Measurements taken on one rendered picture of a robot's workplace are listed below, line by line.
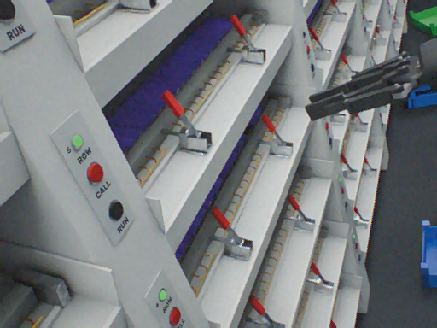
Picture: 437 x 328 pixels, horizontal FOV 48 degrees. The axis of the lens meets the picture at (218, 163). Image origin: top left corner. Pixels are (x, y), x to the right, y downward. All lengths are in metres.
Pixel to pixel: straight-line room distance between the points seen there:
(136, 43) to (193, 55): 0.34
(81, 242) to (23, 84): 0.14
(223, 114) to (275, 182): 0.21
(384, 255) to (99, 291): 1.30
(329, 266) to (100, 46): 0.88
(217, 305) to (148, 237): 0.22
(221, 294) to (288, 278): 0.28
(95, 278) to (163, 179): 0.19
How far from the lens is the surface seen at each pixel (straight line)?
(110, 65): 0.49
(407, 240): 1.71
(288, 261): 0.99
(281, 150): 0.93
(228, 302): 0.70
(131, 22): 0.55
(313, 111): 0.86
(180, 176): 0.60
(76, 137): 0.42
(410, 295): 1.56
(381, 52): 2.27
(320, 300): 1.17
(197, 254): 0.72
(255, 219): 0.81
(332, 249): 1.28
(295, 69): 1.06
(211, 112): 0.72
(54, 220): 0.43
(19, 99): 0.40
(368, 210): 1.68
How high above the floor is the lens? 1.18
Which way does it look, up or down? 30 degrees down
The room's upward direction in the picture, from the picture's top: 21 degrees counter-clockwise
